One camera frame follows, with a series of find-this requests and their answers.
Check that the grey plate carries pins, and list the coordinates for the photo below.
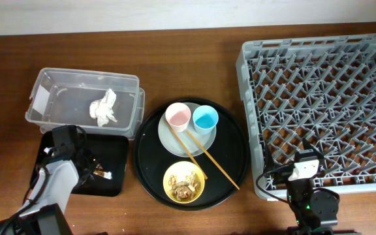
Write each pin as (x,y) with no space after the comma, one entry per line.
(172,145)

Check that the wooden chopstick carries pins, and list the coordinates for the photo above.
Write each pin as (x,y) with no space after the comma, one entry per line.
(185,149)
(213,160)

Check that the clear plastic bin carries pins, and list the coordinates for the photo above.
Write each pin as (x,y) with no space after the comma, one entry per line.
(63,97)

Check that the grey dishwasher rack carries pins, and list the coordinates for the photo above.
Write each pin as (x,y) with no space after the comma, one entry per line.
(322,89)

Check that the yellow bowl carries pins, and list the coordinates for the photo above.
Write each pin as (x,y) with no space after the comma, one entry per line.
(181,169)

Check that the round black tray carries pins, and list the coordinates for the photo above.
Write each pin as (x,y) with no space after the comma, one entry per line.
(230,149)

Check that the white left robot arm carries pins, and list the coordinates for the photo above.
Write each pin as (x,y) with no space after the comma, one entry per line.
(42,212)

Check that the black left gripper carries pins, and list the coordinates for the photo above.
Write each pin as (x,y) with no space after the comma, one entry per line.
(94,162)

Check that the gold snack wrapper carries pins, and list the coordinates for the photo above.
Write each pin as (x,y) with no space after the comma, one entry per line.
(99,171)

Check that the left wooden chopstick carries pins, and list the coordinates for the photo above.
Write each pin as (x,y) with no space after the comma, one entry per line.
(185,149)

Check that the blue cup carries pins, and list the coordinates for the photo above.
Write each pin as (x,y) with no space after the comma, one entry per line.
(205,118)

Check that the food scraps pile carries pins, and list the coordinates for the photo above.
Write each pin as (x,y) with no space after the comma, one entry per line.
(186,188)

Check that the pink cup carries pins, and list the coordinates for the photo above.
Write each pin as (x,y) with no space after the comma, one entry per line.
(178,116)

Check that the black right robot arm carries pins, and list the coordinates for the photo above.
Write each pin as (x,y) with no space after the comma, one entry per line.
(315,209)

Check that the white tissue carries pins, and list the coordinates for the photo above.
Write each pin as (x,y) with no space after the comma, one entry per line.
(101,109)

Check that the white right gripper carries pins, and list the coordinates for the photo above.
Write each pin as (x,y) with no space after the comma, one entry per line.
(269,161)

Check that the right wooden chopstick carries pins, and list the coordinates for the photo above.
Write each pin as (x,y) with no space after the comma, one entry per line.
(213,160)

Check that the black square tray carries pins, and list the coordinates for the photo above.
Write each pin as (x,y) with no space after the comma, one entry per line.
(111,151)

